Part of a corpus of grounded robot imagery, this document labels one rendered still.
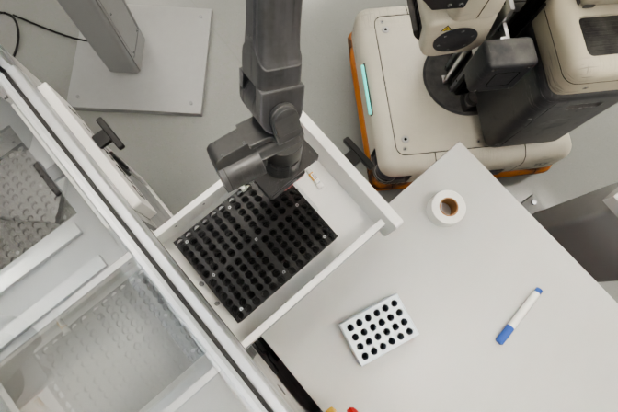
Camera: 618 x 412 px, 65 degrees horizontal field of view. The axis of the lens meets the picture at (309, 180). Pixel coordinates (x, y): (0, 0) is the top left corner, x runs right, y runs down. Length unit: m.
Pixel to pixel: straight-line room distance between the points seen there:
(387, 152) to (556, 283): 0.69
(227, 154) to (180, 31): 1.45
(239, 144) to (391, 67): 1.12
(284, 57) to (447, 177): 0.59
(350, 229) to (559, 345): 0.47
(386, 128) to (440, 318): 0.76
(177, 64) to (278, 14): 1.45
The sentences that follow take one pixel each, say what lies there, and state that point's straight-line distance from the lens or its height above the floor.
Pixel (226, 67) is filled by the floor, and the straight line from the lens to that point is 1.97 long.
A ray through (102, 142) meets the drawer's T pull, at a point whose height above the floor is 0.91.
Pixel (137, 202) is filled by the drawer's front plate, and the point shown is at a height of 0.93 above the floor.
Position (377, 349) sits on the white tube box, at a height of 0.80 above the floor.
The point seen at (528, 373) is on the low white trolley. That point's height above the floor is 0.76.
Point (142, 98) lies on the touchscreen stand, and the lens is 1.94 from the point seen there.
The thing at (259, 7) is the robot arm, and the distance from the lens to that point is 0.53.
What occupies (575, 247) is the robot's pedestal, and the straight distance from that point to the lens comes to 1.53.
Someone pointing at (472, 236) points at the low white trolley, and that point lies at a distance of 1.05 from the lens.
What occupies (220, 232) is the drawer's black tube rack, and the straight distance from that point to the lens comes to 0.85.
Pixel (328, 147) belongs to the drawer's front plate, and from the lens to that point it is 0.85.
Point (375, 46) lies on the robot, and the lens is 1.71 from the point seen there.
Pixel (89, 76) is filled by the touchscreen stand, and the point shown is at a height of 0.04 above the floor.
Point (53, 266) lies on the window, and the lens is 0.40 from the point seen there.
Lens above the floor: 1.73
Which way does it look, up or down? 75 degrees down
